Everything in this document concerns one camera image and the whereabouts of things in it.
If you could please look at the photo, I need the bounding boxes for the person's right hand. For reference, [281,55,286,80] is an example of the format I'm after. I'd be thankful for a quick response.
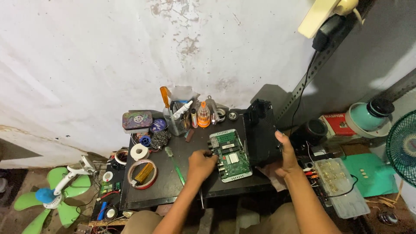
[272,131,303,179]

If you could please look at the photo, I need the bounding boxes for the person's left hand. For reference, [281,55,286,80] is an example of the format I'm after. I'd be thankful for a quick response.
[187,149,219,187]

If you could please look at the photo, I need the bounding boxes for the green circuit board white tray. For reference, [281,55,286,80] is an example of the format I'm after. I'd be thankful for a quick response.
[209,129,253,183]

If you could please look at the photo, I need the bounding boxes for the black router cover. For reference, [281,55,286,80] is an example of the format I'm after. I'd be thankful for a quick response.
[242,99,283,167]

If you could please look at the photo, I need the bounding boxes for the green toothbrush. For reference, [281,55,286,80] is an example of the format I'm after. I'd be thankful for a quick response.
[164,146,186,186]

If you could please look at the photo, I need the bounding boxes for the orange cap clear bottle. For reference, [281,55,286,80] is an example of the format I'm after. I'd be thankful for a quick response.
[197,101,211,128]

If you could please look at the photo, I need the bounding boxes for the clear plastic syringe tool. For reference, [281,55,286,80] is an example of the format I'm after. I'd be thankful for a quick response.
[207,96,220,125]

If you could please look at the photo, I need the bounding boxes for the clear plastic tool cup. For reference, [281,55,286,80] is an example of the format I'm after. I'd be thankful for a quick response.
[163,101,190,136]

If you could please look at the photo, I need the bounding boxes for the steel wool scrubber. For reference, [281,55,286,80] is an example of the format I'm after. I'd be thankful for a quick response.
[150,130,172,150]

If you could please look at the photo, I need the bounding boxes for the white glue tube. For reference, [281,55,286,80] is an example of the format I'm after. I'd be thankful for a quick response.
[173,100,194,120]

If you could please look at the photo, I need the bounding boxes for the blue round tin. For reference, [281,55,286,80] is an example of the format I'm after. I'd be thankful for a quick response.
[150,119,167,133]

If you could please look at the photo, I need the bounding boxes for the amber tape roll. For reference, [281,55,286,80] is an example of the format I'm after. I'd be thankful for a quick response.
[134,162,154,184]

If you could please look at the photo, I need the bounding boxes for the white paper sheet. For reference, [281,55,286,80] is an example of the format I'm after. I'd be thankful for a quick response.
[256,162,290,192]

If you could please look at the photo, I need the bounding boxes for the colourful tin box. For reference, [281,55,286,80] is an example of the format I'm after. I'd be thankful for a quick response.
[122,111,153,134]

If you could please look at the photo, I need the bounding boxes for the large red rimmed tape roll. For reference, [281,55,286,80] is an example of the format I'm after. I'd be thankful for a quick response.
[127,159,159,190]

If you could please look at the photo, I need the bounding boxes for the person's khaki shorts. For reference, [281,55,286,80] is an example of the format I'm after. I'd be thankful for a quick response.
[120,202,307,234]

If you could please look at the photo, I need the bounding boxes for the coloured audio plugs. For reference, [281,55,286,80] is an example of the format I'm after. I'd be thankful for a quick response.
[302,166,320,180]

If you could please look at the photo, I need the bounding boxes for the black round speaker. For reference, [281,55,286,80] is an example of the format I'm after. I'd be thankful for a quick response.
[290,119,328,147]

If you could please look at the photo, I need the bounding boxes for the small green circuit board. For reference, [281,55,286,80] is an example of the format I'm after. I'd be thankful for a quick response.
[99,182,121,195]

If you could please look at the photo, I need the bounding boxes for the small round speaker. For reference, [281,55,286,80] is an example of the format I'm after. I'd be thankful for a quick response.
[104,206,118,220]

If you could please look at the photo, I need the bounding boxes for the blue cylinder battery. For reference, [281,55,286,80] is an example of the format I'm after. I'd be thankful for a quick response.
[97,201,108,221]

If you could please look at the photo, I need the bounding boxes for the red cardboard box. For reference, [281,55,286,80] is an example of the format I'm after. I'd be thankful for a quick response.
[319,113,357,137]

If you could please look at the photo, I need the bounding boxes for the clear plastic organiser box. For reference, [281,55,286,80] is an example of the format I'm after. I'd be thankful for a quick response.
[313,158,371,219]

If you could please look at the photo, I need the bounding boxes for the white fan with green blades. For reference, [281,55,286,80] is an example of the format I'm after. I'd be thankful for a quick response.
[13,155,98,234]

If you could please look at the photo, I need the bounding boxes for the teal fan motor white base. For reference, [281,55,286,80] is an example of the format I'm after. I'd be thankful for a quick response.
[345,98,395,138]

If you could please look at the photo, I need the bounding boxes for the green cutting mat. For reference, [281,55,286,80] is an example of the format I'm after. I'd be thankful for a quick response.
[341,153,399,198]

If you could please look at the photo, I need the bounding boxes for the black power adapter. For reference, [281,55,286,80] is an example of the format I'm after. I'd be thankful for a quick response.
[312,14,346,52]

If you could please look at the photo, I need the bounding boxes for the cream power strip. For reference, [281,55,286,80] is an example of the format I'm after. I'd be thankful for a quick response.
[298,0,365,39]

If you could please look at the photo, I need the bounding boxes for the wooden sticks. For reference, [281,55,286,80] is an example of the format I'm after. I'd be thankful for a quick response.
[367,180,404,209]

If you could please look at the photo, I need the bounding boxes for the round metal part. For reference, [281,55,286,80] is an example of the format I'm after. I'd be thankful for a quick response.
[377,210,399,226]

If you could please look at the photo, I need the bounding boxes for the dark green fan guard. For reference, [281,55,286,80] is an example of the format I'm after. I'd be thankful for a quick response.
[385,109,416,188]

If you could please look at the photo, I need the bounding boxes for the orange handle screwdriver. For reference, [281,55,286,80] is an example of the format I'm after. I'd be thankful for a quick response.
[159,86,173,112]

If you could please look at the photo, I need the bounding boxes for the grey slotted metal rail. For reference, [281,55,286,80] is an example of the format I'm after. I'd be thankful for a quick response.
[276,45,335,121]

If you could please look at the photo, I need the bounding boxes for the thin black adapter cable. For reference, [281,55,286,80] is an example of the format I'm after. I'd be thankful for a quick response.
[290,50,319,132]

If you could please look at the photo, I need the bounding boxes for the black looped cable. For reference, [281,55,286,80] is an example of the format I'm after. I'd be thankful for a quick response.
[320,174,359,199]

